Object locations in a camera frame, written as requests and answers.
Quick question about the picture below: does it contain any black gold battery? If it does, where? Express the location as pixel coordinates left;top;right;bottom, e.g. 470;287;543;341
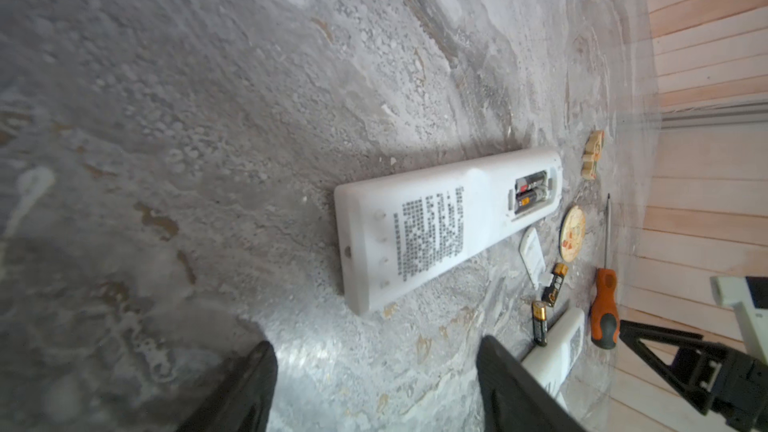
531;301;548;347
514;186;549;214
541;263;569;308
515;171;548;194

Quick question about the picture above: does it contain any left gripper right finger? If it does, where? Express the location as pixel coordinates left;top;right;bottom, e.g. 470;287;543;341
476;335;584;432

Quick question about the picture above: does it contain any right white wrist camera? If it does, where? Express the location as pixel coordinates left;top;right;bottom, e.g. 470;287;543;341
710;276;768;364

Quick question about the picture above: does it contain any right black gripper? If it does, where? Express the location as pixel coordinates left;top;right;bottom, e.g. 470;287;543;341
619;320;767;431

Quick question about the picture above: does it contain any round wooden coaster sticker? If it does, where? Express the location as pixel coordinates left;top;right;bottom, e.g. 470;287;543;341
559;205;586;263

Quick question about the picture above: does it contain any horizontal aluminium wall rail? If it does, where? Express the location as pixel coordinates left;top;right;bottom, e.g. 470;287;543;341
661;99;767;130

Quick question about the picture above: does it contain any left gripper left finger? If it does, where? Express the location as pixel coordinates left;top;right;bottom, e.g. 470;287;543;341
177;341;278;431

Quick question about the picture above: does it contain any white remote control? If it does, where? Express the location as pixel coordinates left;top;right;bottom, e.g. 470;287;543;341
522;307;585;411
334;147;564;316

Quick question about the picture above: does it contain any orange handled screwdriver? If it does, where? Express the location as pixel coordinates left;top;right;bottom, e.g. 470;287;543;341
590;195;620;350

